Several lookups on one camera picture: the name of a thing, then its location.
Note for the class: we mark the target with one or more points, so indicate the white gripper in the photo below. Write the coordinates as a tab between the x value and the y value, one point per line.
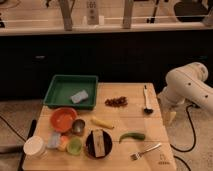
168	101

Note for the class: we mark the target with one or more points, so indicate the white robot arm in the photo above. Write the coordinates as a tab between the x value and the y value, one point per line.
186	82

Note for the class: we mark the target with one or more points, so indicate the silver fork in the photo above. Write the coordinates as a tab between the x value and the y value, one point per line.
138	155

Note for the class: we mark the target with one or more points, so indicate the brown wooden block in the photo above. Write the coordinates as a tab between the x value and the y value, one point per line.
98	140

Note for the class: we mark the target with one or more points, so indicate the black round plate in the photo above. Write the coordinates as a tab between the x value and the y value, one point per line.
90	144

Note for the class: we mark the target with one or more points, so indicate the green plastic tray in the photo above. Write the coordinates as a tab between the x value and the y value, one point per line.
63	87

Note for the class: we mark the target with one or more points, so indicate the light blue sponge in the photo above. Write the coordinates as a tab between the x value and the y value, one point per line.
79	96

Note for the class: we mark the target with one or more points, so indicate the green plastic cup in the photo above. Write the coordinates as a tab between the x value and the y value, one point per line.
74	146

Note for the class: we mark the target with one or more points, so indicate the orange bowl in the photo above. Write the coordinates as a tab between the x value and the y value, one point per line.
62	118

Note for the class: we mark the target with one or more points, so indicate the orange yellow toy piece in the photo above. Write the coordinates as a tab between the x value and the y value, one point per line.
63	143

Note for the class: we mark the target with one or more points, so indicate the grey blue small block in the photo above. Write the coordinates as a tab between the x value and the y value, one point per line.
54	140

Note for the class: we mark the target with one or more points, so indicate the white paper cup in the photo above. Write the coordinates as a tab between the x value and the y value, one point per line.
34	146

